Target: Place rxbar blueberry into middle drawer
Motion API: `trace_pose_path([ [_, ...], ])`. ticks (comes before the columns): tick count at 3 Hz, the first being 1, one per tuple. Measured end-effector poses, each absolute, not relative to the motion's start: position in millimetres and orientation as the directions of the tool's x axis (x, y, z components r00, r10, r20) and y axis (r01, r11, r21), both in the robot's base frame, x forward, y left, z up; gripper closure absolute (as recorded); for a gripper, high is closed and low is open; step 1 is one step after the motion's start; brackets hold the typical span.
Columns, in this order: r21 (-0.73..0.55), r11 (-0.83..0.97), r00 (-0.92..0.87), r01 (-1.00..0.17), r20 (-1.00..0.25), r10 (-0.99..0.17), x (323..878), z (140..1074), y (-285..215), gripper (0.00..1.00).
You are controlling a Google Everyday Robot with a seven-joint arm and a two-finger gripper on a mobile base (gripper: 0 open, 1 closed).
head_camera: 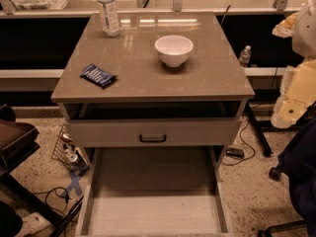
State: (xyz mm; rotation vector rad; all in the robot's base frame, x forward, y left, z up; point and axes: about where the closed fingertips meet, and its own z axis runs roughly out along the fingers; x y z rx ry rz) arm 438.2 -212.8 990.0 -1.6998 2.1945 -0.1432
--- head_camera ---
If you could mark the dark brown chair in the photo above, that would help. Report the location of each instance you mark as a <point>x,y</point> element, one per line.
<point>17,144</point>

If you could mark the open grey middle drawer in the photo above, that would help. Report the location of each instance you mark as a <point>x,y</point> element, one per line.
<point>154,192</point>

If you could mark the black tripod leg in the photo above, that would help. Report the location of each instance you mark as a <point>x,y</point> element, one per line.
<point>267,152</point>

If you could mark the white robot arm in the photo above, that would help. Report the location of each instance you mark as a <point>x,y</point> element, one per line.
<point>304,32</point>

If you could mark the wire basket with items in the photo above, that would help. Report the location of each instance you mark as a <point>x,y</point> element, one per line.
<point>67,154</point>

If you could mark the closed grey top drawer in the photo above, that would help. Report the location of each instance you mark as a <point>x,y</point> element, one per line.
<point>153,132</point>

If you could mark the white power strip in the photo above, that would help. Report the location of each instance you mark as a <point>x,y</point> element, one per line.
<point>32,224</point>

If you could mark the blue tape cross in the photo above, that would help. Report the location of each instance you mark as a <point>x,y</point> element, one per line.
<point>75,177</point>

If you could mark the white ceramic bowl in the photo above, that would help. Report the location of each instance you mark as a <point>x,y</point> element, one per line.
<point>173,50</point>

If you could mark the dark office chair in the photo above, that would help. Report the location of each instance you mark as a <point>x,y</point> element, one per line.
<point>298,162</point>

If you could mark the clear plastic water bottle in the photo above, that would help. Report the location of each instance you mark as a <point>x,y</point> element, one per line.
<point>109,17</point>

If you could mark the grey drawer cabinet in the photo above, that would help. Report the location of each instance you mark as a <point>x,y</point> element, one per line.
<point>209,85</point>

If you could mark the black power adapter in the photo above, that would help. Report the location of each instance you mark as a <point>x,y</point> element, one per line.
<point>235,152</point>

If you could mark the small water bottle on floor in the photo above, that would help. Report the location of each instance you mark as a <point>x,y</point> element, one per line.
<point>244,56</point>

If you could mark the blue rxbar blueberry bar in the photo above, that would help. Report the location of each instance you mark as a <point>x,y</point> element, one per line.
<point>98,76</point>

